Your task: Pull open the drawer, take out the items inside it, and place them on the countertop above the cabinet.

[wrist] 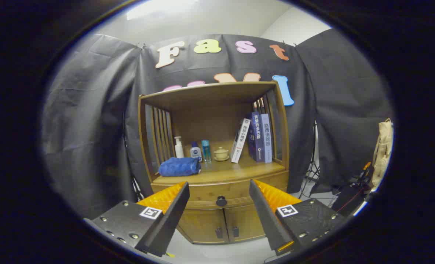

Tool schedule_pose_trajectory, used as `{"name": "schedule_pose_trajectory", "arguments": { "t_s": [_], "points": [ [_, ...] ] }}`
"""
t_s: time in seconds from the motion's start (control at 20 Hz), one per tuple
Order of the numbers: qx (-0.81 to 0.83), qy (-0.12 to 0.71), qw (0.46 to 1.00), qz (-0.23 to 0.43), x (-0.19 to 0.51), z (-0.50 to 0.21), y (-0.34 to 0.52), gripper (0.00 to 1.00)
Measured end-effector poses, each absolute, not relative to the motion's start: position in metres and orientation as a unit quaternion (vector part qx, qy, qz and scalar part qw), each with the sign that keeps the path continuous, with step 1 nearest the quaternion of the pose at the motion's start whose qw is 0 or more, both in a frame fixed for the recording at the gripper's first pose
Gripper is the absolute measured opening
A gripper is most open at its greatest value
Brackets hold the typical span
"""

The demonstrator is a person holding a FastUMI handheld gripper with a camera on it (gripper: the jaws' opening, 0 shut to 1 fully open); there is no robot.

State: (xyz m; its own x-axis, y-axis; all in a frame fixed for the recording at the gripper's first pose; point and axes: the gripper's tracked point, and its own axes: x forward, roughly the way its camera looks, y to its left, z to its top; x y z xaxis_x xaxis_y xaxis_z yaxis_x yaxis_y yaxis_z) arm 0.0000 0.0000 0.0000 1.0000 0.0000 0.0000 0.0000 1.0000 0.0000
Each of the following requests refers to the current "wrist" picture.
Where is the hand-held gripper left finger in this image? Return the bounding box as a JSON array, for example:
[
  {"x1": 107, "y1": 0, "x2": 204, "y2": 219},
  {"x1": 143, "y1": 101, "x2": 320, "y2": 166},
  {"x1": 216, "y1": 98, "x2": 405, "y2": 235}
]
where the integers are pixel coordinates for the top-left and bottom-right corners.
[{"x1": 84, "y1": 181, "x2": 190, "y2": 258}]

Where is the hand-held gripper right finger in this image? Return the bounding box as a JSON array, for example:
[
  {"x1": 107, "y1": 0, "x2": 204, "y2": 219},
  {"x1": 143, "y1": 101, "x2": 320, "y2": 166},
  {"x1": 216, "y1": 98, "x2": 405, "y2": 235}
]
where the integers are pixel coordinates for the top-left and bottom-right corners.
[{"x1": 249, "y1": 179, "x2": 346, "y2": 256}]

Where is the wooden drawer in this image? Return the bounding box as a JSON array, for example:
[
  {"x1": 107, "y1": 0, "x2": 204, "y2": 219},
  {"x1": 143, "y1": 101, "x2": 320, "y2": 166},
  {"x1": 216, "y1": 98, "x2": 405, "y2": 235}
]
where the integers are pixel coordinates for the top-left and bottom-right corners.
[{"x1": 151, "y1": 170, "x2": 289, "y2": 210}]

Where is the wooden countertop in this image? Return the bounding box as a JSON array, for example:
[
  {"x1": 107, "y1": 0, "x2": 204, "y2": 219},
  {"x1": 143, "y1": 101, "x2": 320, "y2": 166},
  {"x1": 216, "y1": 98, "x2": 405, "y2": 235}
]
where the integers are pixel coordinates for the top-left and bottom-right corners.
[{"x1": 152, "y1": 141, "x2": 287, "y2": 185}]

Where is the wooden cabinet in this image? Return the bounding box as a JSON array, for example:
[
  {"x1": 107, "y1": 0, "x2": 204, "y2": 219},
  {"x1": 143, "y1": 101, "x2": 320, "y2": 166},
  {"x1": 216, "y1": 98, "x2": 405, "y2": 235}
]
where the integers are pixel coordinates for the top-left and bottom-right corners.
[{"x1": 138, "y1": 81, "x2": 290, "y2": 245}]

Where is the blue rolled towel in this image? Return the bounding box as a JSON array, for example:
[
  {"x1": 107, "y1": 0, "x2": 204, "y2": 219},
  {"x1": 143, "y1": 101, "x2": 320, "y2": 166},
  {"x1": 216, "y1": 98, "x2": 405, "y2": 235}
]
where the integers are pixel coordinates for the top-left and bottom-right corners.
[{"x1": 158, "y1": 157, "x2": 202, "y2": 177}]

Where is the black tripod stand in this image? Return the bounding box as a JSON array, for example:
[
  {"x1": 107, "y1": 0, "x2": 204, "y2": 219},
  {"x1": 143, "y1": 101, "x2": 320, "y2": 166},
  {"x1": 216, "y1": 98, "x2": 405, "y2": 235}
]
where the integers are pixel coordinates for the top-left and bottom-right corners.
[{"x1": 299, "y1": 123, "x2": 321, "y2": 200}]

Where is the white pump bottle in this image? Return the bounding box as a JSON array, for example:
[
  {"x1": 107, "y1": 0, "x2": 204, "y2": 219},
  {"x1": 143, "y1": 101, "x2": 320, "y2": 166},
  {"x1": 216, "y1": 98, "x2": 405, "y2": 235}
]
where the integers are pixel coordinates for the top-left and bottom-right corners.
[{"x1": 174, "y1": 136, "x2": 184, "y2": 159}]

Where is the grey-blue book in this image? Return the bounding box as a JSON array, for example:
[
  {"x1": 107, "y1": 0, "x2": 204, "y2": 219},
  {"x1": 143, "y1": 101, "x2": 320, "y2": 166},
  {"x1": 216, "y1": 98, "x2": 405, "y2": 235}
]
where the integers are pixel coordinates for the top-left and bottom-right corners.
[{"x1": 260, "y1": 113, "x2": 273, "y2": 164}]

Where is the white bottle blue cap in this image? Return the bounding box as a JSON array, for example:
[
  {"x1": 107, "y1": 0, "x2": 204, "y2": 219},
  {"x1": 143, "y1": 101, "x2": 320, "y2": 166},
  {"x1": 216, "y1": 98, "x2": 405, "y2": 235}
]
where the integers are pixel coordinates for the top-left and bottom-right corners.
[{"x1": 190, "y1": 141, "x2": 203, "y2": 162}]

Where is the pale green lidded teacup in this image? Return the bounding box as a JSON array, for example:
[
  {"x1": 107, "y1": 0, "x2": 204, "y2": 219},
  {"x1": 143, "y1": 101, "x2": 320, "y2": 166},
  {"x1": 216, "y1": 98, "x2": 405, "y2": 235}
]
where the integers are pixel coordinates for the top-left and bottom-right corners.
[{"x1": 213, "y1": 146, "x2": 230, "y2": 162}]

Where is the white book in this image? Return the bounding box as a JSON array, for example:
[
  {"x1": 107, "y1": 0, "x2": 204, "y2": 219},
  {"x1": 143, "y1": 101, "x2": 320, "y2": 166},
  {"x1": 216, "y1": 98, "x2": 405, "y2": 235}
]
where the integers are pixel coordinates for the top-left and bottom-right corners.
[{"x1": 230, "y1": 118, "x2": 251, "y2": 164}]

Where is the dark blue book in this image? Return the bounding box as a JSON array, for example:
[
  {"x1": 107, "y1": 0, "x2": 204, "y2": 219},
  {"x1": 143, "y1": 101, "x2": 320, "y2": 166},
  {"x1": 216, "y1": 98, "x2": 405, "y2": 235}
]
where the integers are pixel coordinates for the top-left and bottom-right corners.
[{"x1": 248, "y1": 111, "x2": 266, "y2": 163}]

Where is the clear blue bottle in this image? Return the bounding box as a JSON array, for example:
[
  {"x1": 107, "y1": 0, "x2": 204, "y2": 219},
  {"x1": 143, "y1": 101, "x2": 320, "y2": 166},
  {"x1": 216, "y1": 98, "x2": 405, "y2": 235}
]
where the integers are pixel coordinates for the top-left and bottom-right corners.
[{"x1": 201, "y1": 139, "x2": 212, "y2": 163}]

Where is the beige bag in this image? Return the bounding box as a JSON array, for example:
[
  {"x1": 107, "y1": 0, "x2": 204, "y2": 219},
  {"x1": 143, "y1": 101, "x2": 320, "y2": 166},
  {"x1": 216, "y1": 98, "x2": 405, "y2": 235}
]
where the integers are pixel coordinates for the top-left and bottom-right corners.
[{"x1": 371, "y1": 118, "x2": 394, "y2": 190}]

